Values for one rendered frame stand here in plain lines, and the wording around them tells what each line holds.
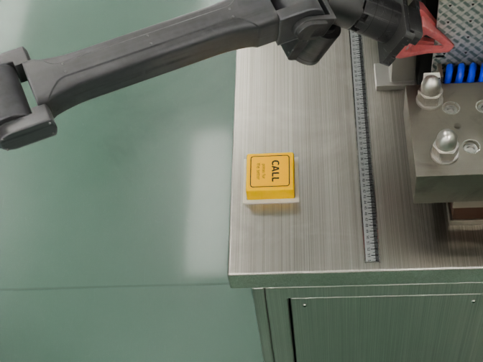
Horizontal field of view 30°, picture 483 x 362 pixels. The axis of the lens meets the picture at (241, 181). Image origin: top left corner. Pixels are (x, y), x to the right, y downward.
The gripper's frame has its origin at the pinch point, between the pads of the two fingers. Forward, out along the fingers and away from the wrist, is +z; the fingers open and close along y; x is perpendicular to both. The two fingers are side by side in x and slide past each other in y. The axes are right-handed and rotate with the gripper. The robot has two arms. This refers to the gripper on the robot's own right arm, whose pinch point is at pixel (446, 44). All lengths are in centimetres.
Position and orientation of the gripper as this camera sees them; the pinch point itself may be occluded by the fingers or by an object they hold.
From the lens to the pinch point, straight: 128.7
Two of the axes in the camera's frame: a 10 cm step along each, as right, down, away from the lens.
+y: -0.3, 8.0, -6.0
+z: 9.1, 2.7, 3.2
